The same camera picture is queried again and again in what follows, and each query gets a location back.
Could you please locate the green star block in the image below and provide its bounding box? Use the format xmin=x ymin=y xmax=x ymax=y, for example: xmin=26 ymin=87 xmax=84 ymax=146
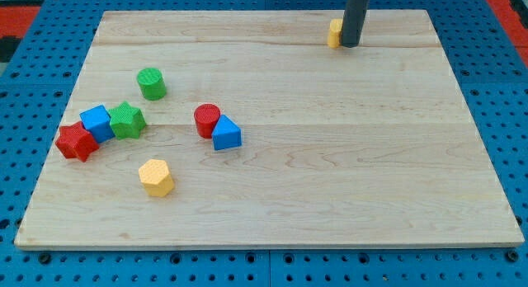
xmin=108 ymin=101 xmax=146 ymax=139

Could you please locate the blue cube block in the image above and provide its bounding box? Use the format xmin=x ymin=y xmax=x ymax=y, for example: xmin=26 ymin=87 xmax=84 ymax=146
xmin=79 ymin=105 xmax=115 ymax=144

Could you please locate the red star block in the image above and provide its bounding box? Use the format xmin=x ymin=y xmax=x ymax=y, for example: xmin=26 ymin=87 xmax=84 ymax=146
xmin=55 ymin=121 xmax=99 ymax=162

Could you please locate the light wooden board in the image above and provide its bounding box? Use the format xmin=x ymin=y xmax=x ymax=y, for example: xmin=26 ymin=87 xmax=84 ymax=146
xmin=15 ymin=10 xmax=525 ymax=251

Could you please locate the blue triangular prism block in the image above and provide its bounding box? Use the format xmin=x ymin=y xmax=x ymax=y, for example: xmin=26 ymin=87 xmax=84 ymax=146
xmin=212 ymin=115 xmax=242 ymax=151

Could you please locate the red cylinder block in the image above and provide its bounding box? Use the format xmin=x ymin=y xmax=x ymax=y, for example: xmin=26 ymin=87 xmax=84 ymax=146
xmin=194 ymin=103 xmax=221 ymax=139

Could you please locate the yellow hexagonal prism block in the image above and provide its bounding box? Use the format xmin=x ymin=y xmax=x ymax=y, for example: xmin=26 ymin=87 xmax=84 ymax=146
xmin=139 ymin=159 xmax=175 ymax=197

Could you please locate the green cylinder block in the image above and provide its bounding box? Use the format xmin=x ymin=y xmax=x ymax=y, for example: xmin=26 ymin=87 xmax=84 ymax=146
xmin=136 ymin=68 xmax=167 ymax=101

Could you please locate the yellow block behind rod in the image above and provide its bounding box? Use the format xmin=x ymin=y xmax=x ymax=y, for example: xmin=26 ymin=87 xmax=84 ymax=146
xmin=327 ymin=18 xmax=343 ymax=49

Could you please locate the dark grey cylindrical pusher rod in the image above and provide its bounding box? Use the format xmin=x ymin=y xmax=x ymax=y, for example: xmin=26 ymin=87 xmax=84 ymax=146
xmin=340 ymin=0 xmax=370 ymax=48

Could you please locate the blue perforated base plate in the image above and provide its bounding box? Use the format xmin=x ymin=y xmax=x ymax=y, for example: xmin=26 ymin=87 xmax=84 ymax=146
xmin=1 ymin=0 xmax=527 ymax=286

